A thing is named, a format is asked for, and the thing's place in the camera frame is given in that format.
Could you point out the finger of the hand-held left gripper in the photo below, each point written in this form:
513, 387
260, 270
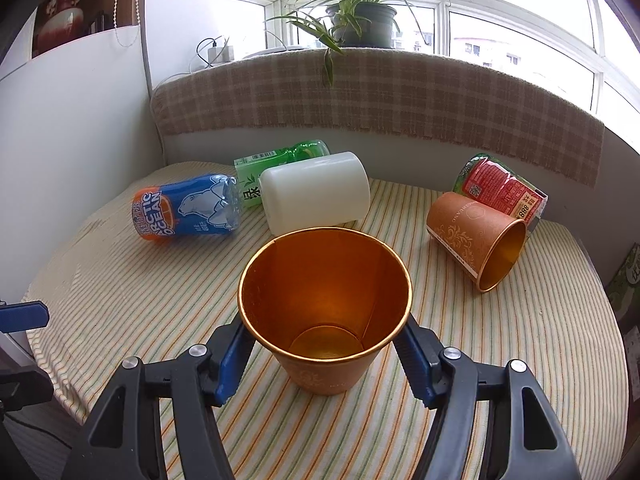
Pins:
22, 316

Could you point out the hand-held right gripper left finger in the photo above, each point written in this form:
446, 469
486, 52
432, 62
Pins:
231, 360

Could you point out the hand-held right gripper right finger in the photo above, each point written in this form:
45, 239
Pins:
417, 362

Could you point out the orange paper cup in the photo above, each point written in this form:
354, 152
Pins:
467, 227
325, 305

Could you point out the white plastic cup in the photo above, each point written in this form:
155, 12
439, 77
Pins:
315, 190

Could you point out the striped tablecloth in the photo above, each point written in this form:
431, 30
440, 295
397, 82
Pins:
160, 300

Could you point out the blue Arctic Ocean can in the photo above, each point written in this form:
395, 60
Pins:
182, 207

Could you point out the green label plastic bottle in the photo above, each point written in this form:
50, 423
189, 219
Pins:
252, 172

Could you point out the red drink can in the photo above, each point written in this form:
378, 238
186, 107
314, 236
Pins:
500, 187

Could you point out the green printed box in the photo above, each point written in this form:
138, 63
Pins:
625, 280

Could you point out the beige checkered cloth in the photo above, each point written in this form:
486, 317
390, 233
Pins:
400, 100

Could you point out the potted spider plant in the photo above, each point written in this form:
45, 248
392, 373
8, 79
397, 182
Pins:
361, 22

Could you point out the wall poster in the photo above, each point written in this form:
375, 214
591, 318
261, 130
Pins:
60, 17

